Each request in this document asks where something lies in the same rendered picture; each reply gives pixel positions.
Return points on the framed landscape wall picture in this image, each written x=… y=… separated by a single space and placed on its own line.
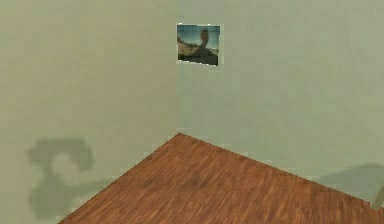
x=198 y=45

